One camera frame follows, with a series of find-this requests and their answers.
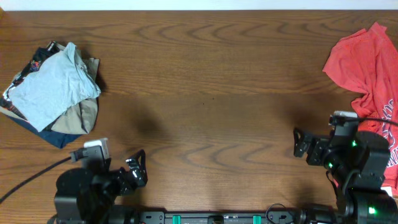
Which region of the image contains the light blue t-shirt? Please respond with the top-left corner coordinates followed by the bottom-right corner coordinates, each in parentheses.
top-left (7, 42), bottom-right (102, 133)

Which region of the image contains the black printed folded shirt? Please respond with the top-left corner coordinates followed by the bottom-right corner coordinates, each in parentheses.
top-left (1, 41), bottom-right (65, 121)

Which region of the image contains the red printed t-shirt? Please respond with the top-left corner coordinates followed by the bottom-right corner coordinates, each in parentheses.
top-left (323, 22), bottom-right (397, 197)

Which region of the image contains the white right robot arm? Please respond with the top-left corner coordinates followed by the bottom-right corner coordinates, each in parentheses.
top-left (293, 128), bottom-right (397, 223)

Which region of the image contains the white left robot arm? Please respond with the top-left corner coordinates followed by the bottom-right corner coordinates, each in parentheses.
top-left (54, 146), bottom-right (148, 223)

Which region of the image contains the navy folded garment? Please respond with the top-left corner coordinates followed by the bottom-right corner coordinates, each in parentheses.
top-left (7, 116), bottom-right (81, 149)

